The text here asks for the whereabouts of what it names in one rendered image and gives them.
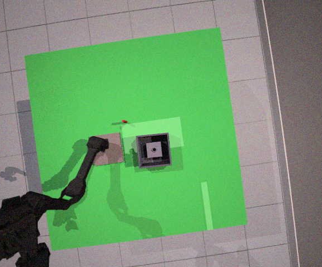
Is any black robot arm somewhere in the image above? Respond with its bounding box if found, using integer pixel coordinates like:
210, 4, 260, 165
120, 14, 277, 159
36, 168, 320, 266
0, 136, 109, 261

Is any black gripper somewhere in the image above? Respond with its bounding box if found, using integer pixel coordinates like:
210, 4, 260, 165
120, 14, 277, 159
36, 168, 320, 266
0, 204, 51, 267

